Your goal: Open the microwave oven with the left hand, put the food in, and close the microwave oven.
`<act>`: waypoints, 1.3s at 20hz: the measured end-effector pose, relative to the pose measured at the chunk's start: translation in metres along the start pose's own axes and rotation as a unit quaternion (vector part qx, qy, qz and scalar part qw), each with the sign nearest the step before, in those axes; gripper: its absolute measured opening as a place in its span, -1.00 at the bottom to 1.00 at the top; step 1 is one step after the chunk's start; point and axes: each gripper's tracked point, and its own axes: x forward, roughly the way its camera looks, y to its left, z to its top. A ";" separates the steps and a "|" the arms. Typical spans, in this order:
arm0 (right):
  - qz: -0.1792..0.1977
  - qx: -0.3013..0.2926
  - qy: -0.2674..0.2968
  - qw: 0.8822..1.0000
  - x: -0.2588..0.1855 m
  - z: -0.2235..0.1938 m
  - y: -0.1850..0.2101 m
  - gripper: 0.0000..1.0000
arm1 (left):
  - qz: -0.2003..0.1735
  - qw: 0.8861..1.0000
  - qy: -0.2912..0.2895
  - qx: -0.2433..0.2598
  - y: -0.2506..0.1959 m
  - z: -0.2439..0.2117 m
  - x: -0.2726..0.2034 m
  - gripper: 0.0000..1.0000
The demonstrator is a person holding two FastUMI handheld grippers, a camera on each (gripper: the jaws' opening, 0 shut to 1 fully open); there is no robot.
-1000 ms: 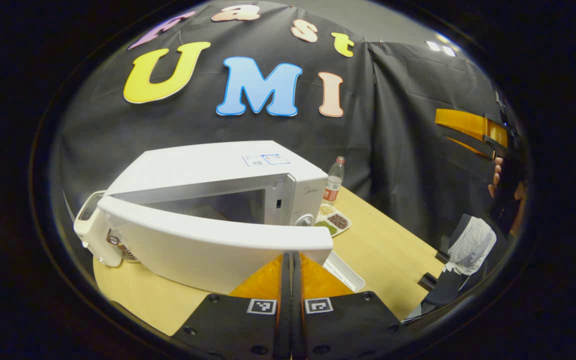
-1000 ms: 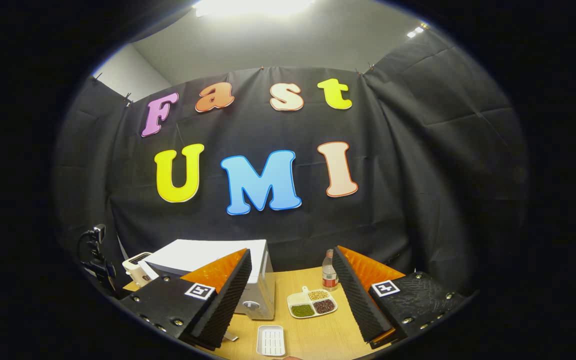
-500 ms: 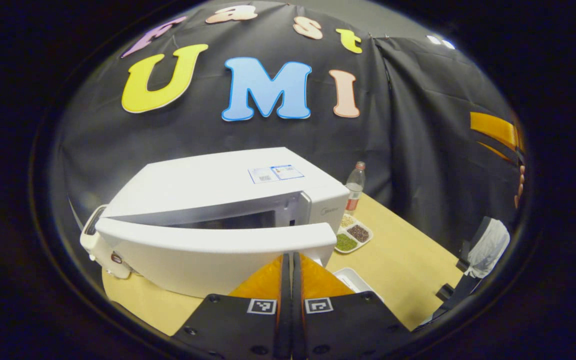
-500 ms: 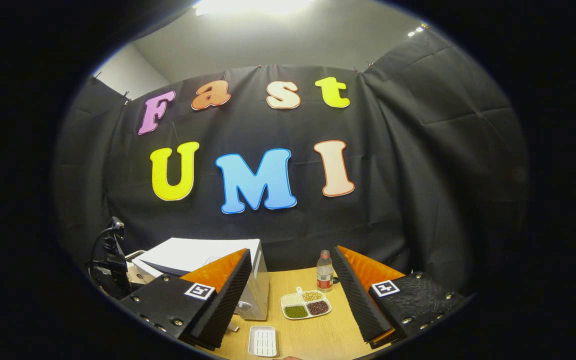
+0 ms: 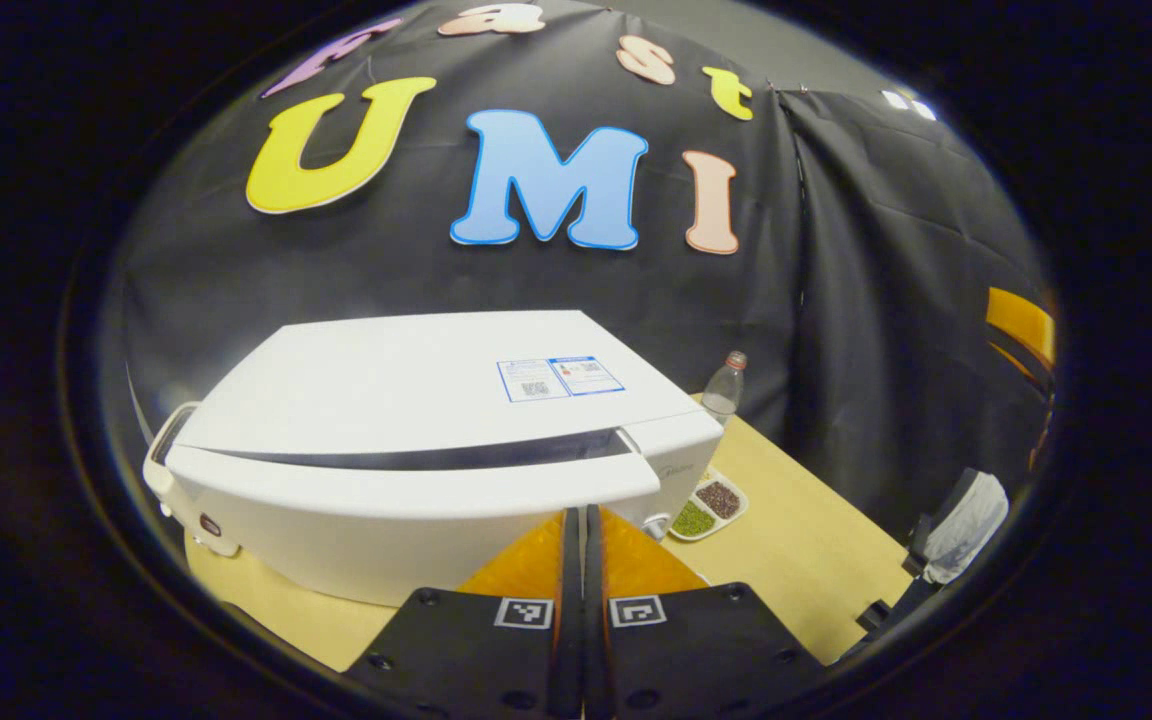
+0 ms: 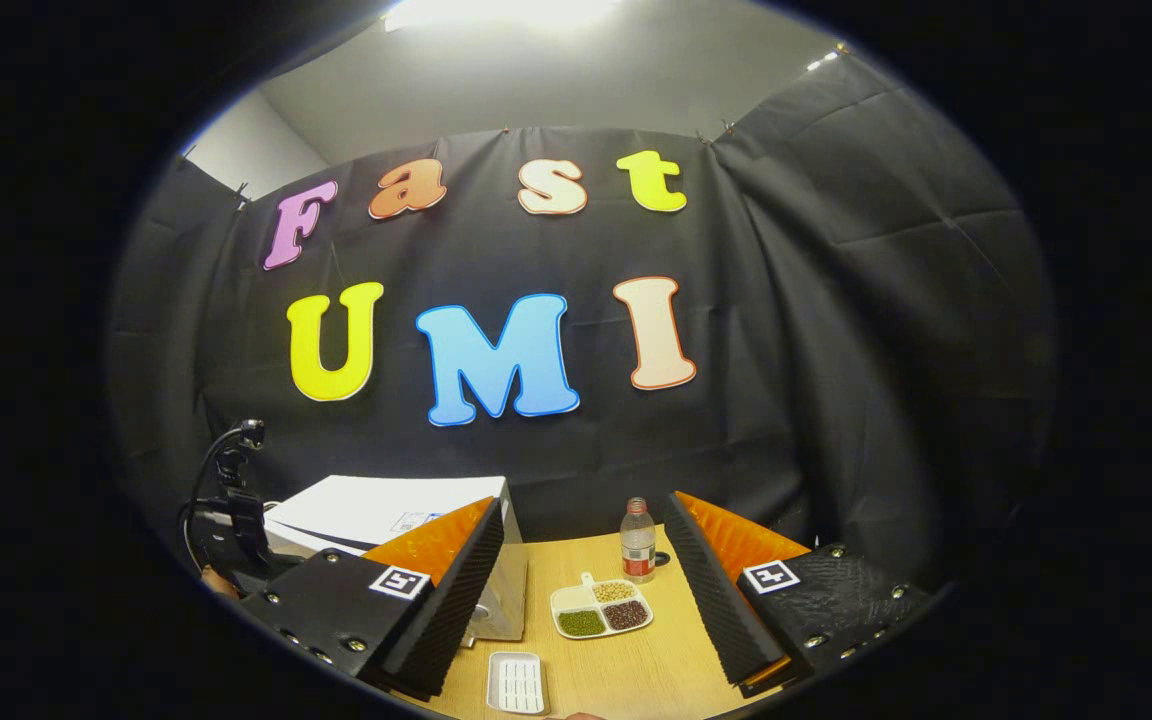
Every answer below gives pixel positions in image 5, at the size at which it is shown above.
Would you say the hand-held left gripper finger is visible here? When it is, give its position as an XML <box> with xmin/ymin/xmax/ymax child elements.
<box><xmin>346</xmin><ymin>505</ymin><xmax>582</xmax><ymax>720</ymax></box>
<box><xmin>584</xmin><ymin>505</ymin><xmax>825</xmax><ymax>720</ymax></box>

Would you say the white microwave oven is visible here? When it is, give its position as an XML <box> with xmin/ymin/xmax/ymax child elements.
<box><xmin>164</xmin><ymin>310</ymin><xmax>727</xmax><ymax>608</ymax></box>

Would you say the white divided dish with beans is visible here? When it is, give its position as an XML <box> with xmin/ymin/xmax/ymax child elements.
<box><xmin>669</xmin><ymin>470</ymin><xmax>750</xmax><ymax>543</ymax></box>

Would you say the black backdrop cloth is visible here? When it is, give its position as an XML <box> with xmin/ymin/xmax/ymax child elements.
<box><xmin>101</xmin><ymin>0</ymin><xmax>1057</xmax><ymax>561</ymax></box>

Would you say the white cloth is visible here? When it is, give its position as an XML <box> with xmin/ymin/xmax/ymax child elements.
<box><xmin>921</xmin><ymin>472</ymin><xmax>1010</xmax><ymax>586</ymax></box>

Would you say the clear plastic bottle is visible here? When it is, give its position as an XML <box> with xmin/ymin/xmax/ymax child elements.
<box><xmin>701</xmin><ymin>350</ymin><xmax>749</xmax><ymax>429</ymax></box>

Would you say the ceiling light panel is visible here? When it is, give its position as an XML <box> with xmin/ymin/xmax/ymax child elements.
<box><xmin>881</xmin><ymin>88</ymin><xmax>937</xmax><ymax>121</ymax></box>

